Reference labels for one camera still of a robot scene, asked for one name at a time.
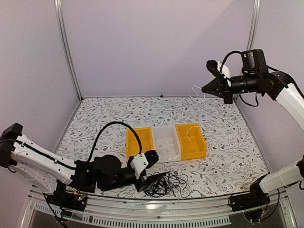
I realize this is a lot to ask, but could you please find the white cable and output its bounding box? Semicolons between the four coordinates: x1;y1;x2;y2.
185;84;209;143

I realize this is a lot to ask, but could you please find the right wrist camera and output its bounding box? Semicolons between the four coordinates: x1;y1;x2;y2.
206;60;232;87

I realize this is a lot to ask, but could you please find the yellow bin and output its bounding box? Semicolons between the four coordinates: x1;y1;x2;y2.
126;127;155;167
175;123;207;161

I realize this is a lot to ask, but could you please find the floral table mat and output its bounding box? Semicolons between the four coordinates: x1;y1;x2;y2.
57;97;268;196

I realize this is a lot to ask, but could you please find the aluminium frame post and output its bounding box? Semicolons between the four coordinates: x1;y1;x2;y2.
246;0;261;50
54;0;83;102

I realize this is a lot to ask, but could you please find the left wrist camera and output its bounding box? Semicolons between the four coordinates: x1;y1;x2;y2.
130;150;159;179

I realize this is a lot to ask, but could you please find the front aluminium rail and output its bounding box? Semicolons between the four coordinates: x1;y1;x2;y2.
20;180;303;228

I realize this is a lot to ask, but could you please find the clear plastic bin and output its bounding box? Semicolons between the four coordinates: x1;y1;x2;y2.
152;125;181;163

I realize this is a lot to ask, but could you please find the right yellow bin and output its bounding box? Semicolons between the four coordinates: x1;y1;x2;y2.
175;123;207;161

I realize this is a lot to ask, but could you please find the left yellow bin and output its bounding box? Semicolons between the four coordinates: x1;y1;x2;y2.
126;127;155;167

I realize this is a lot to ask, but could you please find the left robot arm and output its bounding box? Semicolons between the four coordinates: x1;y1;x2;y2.
0;121;166;206

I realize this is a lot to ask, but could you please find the right aluminium frame post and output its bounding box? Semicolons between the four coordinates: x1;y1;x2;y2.
246;0;261;50

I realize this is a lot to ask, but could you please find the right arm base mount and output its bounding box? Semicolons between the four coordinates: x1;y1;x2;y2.
228;179;270;223

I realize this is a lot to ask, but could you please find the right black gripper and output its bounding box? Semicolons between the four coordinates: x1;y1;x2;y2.
202;73;259;104

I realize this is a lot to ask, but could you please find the left aluminium frame post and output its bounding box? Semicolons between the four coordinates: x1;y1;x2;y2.
54;0;83;102

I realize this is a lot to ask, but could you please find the black cable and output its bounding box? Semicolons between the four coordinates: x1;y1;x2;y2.
144;170;202;199

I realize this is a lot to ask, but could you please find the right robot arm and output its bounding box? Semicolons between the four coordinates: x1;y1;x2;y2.
201;49;304;207

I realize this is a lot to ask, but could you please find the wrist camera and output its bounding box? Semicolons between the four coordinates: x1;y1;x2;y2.
130;150;159;179
206;60;232;87

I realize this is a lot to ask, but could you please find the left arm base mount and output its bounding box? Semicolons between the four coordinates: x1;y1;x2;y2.
46;185;87;211

